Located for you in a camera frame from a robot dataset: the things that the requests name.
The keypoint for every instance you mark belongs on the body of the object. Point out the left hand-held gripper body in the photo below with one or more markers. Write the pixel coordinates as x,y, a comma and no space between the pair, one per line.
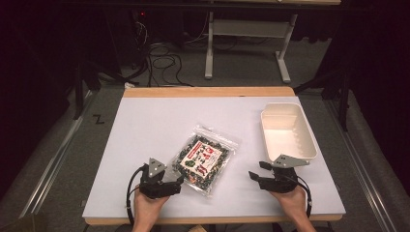
154,180

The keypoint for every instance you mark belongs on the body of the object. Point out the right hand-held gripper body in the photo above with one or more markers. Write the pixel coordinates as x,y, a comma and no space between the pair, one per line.
283,179

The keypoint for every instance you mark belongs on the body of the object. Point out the clear bag of dark snacks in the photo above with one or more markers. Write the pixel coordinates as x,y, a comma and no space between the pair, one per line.
203,159

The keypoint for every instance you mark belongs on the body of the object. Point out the white plastic bin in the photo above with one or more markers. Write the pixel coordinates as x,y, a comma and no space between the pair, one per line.
286,132

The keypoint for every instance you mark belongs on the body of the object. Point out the person's right hand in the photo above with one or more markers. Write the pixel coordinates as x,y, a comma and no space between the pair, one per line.
291,201

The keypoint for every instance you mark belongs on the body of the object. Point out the person's left hand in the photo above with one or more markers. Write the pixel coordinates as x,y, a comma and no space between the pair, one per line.
146,206

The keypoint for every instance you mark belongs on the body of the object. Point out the white table mat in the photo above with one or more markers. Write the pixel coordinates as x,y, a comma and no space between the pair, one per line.
161,129

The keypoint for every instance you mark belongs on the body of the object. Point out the wooden table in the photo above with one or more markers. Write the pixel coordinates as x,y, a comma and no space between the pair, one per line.
209,91

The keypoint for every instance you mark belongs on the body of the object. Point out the black metal stand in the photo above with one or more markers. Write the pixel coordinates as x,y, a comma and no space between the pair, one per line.
343,96
79,93

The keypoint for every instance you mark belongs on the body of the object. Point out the power strip with red light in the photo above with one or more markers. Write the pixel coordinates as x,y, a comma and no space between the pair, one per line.
141,14

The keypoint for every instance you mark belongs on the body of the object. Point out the aluminium floor rail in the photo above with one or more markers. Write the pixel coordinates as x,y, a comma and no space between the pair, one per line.
364,154
54,158

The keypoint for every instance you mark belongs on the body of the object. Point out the white metal desk frame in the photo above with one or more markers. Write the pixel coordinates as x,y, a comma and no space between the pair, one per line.
248,28

